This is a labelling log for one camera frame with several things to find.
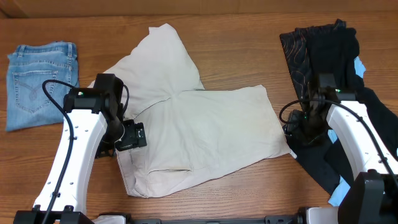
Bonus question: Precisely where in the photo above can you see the beige khaki shorts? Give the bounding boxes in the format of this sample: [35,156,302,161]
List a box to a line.
[109,24,290,198]

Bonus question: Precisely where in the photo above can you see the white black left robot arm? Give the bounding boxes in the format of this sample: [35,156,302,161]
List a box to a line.
[14,73,147,224]

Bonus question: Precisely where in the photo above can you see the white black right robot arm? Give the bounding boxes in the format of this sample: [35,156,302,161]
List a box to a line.
[284,73,397,224]

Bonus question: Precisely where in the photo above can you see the black and blue garment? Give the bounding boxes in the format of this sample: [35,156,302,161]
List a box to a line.
[279,21,397,207]

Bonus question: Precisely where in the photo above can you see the black patterned garment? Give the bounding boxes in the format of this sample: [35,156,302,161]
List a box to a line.
[279,19,346,99]

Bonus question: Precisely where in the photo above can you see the folded blue denim jeans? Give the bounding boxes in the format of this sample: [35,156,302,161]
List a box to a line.
[6,42,79,131]

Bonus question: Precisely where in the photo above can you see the brown cardboard backdrop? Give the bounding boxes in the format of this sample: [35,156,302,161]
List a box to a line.
[1,0,397,18]

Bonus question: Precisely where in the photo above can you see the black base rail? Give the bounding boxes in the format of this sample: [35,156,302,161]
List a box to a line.
[96,213,307,224]

